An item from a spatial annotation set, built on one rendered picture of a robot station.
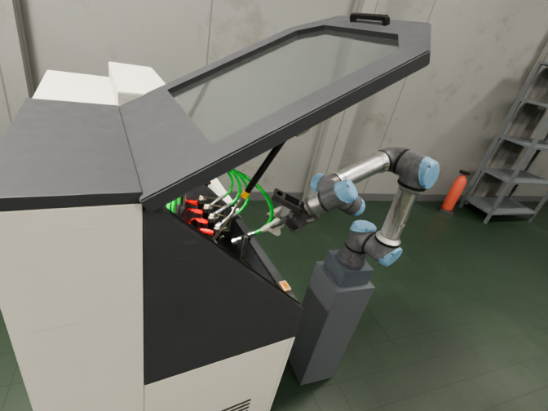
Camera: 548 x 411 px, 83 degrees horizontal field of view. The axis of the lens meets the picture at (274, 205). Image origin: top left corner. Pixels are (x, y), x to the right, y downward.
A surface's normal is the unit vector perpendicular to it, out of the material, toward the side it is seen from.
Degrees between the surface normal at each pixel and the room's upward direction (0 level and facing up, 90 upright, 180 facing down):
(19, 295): 90
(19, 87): 90
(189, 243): 90
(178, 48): 90
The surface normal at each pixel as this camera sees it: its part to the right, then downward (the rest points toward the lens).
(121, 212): 0.45, 0.50
